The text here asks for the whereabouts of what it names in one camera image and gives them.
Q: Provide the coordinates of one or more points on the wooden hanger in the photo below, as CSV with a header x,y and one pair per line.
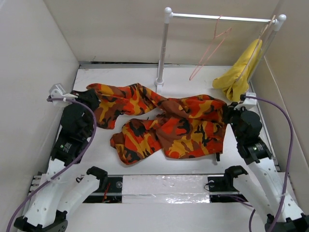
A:
x,y
266,35

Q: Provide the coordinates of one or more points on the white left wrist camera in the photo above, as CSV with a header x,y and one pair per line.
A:
x,y
59,96

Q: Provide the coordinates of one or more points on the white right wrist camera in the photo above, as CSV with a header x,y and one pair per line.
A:
x,y
247,101

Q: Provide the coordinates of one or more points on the yellow garment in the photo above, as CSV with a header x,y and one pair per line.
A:
x,y
234,82

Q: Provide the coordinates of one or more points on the orange camouflage trousers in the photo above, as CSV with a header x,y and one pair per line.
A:
x,y
183,128

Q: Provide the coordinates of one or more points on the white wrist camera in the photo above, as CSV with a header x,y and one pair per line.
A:
x,y
247,101
59,96

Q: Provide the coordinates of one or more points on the white clothes rack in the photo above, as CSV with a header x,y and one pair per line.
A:
x,y
169,14

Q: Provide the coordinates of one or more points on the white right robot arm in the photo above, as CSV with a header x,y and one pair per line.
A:
x,y
270,199

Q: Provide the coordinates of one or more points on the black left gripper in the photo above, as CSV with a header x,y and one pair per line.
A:
x,y
90,95

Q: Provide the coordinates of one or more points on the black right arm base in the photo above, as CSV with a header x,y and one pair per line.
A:
x,y
220,192

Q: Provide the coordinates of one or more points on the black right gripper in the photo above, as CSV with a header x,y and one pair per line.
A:
x,y
229,110

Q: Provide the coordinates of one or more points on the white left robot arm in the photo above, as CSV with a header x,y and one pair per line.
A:
x,y
63,160

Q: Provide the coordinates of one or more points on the aluminium frame rail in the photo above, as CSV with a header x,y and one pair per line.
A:
x,y
33,183

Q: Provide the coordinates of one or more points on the pink wire hanger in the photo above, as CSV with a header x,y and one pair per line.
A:
x,y
216,42

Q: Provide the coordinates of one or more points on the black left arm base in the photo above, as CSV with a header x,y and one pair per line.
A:
x,y
112,193

